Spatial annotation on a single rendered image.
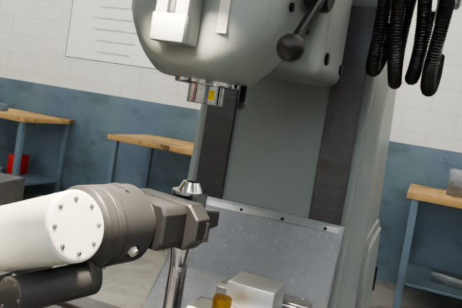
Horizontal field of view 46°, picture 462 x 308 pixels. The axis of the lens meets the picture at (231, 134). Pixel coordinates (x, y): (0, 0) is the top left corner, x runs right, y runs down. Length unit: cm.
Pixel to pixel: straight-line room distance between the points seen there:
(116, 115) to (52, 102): 81
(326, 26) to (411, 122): 409
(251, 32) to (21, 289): 35
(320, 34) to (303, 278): 46
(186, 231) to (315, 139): 45
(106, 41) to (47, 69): 79
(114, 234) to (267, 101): 57
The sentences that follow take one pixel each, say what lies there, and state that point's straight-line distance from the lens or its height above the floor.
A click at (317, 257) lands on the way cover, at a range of 102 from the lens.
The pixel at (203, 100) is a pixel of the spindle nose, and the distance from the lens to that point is 67.
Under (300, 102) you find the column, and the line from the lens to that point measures 104.
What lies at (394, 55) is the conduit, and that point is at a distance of 85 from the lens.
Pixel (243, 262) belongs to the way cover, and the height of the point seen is 100.
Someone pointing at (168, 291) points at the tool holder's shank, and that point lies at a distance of 73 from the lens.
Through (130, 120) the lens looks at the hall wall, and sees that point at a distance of 561.
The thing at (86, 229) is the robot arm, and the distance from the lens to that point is 51.
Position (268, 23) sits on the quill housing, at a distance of 62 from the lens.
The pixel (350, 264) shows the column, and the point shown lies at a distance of 107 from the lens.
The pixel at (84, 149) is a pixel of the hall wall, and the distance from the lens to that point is 592.
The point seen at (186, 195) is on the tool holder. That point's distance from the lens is 69.
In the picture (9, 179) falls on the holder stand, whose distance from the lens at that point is 87.
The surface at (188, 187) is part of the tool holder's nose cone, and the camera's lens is 69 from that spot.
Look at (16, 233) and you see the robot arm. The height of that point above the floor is 114.
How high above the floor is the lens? 128
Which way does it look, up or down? 3 degrees down
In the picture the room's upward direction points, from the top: 9 degrees clockwise
